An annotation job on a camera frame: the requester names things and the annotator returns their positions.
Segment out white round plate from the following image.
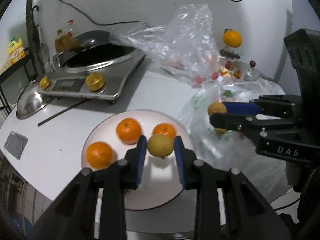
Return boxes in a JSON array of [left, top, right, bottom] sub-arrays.
[[82, 109, 195, 211]]

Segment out black chopstick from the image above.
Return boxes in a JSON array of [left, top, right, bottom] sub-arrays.
[[37, 99, 89, 127]]

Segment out oil bottle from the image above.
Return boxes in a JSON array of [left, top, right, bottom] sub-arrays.
[[55, 29, 66, 53]]

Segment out flat printed plastic bag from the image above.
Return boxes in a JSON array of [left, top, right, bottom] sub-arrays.
[[177, 76, 293, 201]]

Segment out black metal rack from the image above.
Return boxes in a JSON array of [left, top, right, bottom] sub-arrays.
[[1, 48, 37, 119]]

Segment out grey smartphone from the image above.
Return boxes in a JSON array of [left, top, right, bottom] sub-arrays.
[[4, 131, 28, 160]]

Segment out crumpled clear plastic bag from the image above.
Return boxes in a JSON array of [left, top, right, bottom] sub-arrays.
[[110, 4, 221, 87]]

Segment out steel saucepan with lid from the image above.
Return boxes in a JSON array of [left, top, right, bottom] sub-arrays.
[[235, 60, 273, 82]]

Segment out steel induction cooker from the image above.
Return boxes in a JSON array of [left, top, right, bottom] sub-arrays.
[[37, 43, 145, 103]]

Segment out small mandarin orange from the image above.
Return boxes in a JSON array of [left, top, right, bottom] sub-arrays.
[[152, 122, 177, 140]]

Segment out clear box of dark fruit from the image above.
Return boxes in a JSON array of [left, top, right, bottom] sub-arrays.
[[219, 46, 241, 60]]

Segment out black umbrella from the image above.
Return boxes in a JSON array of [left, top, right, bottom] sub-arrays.
[[30, 5, 46, 57]]

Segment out yellow detergent jug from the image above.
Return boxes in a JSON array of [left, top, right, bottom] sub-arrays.
[[7, 34, 26, 64]]

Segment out steel dome pot lid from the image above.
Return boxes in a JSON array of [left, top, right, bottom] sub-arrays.
[[16, 83, 55, 120]]

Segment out large mandarin orange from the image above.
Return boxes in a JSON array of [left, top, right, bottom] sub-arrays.
[[116, 118, 142, 145]]

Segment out red capped sauce bottle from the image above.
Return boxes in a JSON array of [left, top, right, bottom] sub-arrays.
[[66, 20, 78, 37]]

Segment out cooker power cable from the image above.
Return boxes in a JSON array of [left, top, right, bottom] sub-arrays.
[[54, 0, 146, 27]]

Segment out orange peel pieces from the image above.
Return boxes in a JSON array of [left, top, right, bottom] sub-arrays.
[[220, 61, 242, 79]]

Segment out tan longan fruit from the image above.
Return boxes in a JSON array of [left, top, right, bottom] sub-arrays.
[[207, 102, 227, 116], [148, 134, 174, 158], [214, 128, 227, 135]]

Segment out black wok with wooden handle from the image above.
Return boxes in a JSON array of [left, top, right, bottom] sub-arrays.
[[58, 30, 135, 68]]

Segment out yellow orange on box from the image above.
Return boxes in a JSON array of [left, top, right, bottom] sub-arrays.
[[222, 29, 242, 48]]

